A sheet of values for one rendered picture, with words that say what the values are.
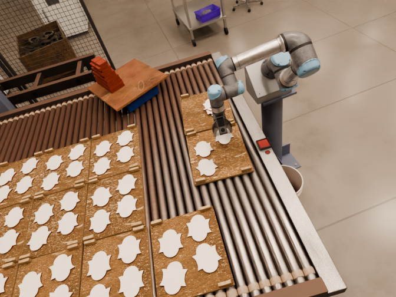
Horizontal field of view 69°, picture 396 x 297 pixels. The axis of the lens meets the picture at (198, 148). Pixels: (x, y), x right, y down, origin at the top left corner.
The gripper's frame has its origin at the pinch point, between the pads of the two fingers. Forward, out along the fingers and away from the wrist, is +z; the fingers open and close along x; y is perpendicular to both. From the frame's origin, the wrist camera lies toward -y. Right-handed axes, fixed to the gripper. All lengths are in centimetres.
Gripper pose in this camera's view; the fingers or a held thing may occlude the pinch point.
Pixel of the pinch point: (223, 134)
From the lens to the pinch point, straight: 175.7
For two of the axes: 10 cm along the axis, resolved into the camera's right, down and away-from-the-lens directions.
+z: 1.9, 6.0, 7.8
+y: -1.7, -7.6, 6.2
